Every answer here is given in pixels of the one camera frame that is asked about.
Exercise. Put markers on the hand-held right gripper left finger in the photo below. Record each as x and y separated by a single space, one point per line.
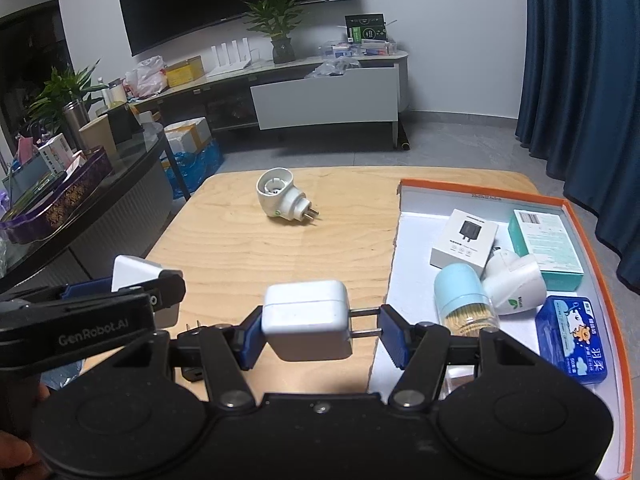
250 340

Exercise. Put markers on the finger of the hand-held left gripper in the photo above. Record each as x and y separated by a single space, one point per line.
167 287
85 291

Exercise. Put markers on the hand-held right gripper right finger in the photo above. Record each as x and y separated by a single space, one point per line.
392 335

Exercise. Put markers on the large white wall charger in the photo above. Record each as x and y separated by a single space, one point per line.
135 272

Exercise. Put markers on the small rounded white charger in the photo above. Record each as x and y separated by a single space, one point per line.
305 320

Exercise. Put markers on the toothpick jar with blue cap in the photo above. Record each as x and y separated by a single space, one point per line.
460 290

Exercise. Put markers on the orange-edged white box lid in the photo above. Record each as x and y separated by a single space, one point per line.
415 240

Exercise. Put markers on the blue floss pick box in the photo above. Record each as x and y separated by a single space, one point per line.
570 340

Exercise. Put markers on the person's left hand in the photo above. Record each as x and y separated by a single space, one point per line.
12 452

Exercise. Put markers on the glass-top coffee table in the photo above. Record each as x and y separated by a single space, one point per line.
100 220

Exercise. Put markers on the purple patterned tin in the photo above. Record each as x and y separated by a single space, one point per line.
65 200

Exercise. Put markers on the white charger packaging box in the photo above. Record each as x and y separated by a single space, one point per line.
462 242

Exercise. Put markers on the blue plastic bag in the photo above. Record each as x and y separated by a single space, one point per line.
197 167

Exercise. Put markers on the white printed carton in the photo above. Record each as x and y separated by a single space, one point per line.
55 155

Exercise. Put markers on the cardboard box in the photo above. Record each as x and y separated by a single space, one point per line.
187 135

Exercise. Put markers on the beige box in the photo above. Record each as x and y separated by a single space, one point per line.
97 137

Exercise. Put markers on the black stand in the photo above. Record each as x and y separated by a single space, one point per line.
122 122

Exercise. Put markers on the teal box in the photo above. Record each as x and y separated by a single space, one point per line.
545 250

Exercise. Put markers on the black roll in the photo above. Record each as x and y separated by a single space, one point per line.
403 142

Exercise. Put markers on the leafy green plant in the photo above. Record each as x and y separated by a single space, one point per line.
60 87

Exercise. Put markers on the white plastic bag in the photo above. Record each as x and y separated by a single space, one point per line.
145 80

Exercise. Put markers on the yellow box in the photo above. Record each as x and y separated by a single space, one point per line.
184 72

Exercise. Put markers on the white router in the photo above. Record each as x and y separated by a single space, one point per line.
232 65

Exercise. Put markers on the white tv stand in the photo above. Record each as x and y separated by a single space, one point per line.
325 100

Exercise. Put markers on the potted green plant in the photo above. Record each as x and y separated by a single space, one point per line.
281 47

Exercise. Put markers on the clear plastic packets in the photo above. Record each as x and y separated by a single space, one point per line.
330 67

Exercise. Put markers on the pile of small boxes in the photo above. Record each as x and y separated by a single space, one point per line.
340 51

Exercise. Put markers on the black television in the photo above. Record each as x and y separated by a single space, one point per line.
235 0

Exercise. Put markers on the green and black box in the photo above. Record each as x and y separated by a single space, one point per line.
365 30

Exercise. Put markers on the dark blue curtain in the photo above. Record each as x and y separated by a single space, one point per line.
585 85

